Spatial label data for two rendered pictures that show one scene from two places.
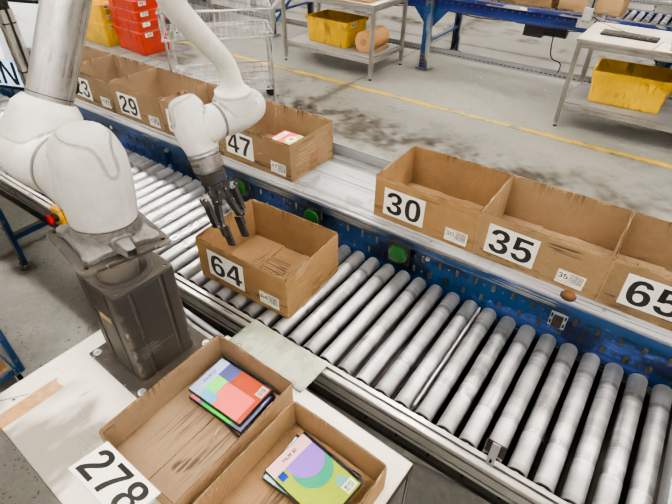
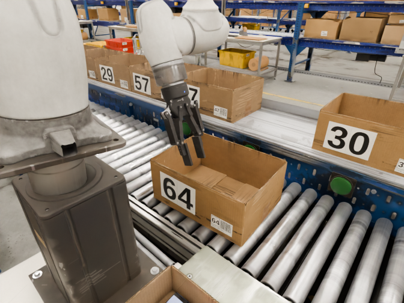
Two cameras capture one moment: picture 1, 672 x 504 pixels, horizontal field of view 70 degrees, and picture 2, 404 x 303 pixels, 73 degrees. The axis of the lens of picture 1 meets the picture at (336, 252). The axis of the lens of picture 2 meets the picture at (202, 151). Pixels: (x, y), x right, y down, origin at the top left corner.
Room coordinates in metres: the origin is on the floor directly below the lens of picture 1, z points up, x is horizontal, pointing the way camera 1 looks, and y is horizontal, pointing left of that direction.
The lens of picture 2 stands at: (0.49, 0.22, 1.41)
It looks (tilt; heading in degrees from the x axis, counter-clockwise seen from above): 29 degrees down; 5
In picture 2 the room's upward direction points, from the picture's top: straight up
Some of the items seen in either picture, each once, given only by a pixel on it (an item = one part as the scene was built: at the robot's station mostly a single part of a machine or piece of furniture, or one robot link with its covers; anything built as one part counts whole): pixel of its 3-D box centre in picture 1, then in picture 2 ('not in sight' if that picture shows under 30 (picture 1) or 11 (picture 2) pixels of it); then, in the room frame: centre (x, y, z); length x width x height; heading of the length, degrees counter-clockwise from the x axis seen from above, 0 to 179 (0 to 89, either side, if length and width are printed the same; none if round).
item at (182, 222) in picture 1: (185, 222); (140, 154); (1.65, 0.63, 0.72); 0.52 x 0.05 x 0.05; 145
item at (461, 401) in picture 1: (479, 370); not in sight; (0.90, -0.43, 0.72); 0.52 x 0.05 x 0.05; 145
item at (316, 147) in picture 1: (277, 138); (217, 92); (1.94, 0.26, 0.96); 0.39 x 0.29 x 0.17; 55
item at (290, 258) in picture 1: (268, 254); (217, 180); (1.30, 0.23, 0.83); 0.39 x 0.29 x 0.17; 57
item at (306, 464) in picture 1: (313, 476); not in sight; (0.54, 0.05, 0.79); 0.19 x 0.14 x 0.02; 49
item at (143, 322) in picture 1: (139, 311); (84, 231); (0.95, 0.55, 0.91); 0.26 x 0.26 x 0.33; 52
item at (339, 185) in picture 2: (397, 254); (340, 186); (1.34, -0.22, 0.81); 0.07 x 0.01 x 0.07; 55
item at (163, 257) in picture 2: (194, 318); (143, 240); (1.09, 0.46, 0.74); 0.28 x 0.02 x 0.02; 52
